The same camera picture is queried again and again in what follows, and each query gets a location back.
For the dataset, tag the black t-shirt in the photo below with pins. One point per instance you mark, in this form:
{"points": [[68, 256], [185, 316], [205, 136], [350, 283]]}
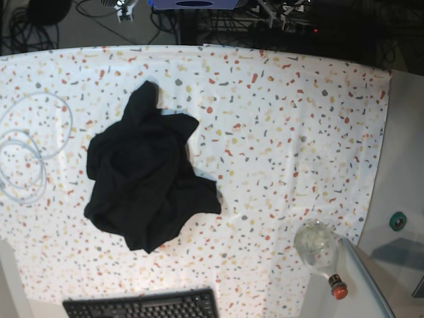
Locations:
{"points": [[145, 188]]}

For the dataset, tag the terrazzo patterned tablecloth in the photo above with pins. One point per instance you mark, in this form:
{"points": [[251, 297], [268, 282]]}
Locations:
{"points": [[286, 137]]}

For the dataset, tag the clear glass bottle orange cap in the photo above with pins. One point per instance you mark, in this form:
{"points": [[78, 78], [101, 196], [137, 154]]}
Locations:
{"points": [[318, 249]]}

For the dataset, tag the black keyboard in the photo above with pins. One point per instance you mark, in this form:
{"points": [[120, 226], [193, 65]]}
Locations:
{"points": [[192, 303]]}

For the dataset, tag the blue box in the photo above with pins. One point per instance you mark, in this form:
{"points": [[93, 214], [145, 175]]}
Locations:
{"points": [[197, 4]]}

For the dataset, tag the green tape roll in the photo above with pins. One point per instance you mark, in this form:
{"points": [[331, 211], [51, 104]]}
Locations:
{"points": [[398, 221]]}

